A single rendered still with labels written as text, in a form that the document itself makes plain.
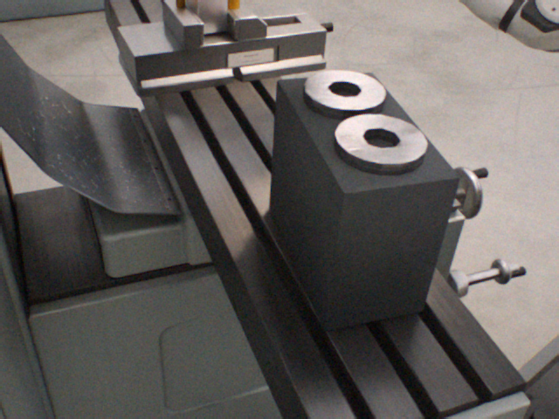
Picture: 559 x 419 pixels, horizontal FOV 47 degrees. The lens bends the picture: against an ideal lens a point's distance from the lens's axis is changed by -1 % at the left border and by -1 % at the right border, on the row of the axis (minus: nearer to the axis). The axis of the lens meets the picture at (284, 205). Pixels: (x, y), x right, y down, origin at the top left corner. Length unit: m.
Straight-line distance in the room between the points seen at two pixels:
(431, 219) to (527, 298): 1.64
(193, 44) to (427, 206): 0.58
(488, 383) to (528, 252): 1.76
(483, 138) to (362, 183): 2.45
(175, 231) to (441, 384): 0.49
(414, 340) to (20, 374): 0.62
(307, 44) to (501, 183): 1.70
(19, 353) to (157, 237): 0.27
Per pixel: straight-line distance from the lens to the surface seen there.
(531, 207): 2.68
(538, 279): 2.36
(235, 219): 0.84
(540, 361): 1.54
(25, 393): 1.12
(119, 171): 1.03
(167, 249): 1.03
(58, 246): 1.13
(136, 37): 1.15
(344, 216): 0.60
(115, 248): 1.01
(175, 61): 1.11
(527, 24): 0.93
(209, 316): 1.16
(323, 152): 0.64
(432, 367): 0.71
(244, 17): 1.12
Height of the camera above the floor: 1.49
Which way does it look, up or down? 38 degrees down
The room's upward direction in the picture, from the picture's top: 4 degrees clockwise
